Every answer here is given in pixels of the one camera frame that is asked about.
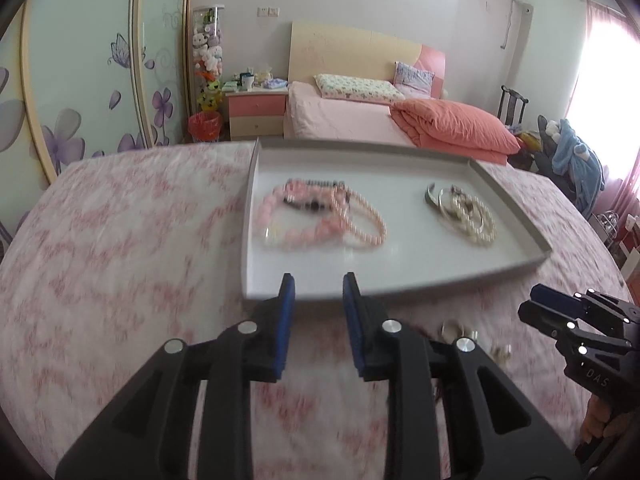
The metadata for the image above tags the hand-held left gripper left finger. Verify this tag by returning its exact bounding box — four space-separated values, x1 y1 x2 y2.
55 272 297 480

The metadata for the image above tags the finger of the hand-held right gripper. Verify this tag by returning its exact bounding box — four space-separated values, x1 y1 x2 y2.
517 300 633 361
530 284 640 331

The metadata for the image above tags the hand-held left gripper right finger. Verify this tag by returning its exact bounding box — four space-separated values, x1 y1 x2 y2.
341 271 583 480

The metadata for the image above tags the silver ring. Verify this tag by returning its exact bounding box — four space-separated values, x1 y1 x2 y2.
440 320 481 346

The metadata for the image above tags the grey cardboard tray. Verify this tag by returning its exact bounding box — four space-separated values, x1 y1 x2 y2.
241 137 553 303

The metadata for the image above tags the white pearl bracelet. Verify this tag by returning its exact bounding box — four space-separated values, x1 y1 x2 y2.
447 192 497 248

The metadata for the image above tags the pale pink chunky bead bracelet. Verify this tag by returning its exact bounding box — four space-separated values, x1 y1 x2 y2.
256 182 351 251

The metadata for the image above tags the pink pearl bracelet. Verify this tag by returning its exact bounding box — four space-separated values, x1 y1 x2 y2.
327 185 388 250

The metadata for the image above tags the black bead bracelet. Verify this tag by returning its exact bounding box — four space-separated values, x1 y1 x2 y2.
282 178 346 213

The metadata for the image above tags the thin silver bangle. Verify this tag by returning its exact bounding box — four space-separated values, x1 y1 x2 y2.
437 185 481 221

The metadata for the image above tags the wide silver cuff bracelet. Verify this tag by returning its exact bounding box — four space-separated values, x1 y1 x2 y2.
425 182 453 208

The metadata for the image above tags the person's right hand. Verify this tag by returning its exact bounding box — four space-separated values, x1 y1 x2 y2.
582 395 638 443

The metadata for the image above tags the blue plush garment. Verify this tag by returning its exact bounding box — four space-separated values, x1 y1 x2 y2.
547 119 606 213

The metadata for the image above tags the grey chair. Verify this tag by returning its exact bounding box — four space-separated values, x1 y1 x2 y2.
535 115 566 176

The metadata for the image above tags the dark wooden chair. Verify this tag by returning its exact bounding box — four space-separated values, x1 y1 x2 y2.
497 85 530 128

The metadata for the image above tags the salmon duvet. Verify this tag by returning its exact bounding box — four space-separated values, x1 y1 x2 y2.
390 98 522 165

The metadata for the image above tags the bed with beige headboard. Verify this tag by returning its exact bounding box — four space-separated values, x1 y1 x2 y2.
282 21 521 166

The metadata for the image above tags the red mesh waste basket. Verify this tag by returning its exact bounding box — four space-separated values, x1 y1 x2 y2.
187 111 223 143

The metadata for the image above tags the pink and beige nightstand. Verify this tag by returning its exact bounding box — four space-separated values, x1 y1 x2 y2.
223 85 290 142

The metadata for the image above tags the floral print pillow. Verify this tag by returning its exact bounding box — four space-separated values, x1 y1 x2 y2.
313 73 407 106

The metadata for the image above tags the purple print pillow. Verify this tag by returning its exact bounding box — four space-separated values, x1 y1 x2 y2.
393 61 435 97

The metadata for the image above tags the pink curtain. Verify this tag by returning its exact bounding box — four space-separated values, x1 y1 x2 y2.
565 0 640 231

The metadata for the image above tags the clear tube of plush toys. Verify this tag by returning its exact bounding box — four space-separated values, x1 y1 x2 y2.
191 5 226 113

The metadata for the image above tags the sliding door wardrobe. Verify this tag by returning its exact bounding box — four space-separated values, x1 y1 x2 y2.
0 0 196 241

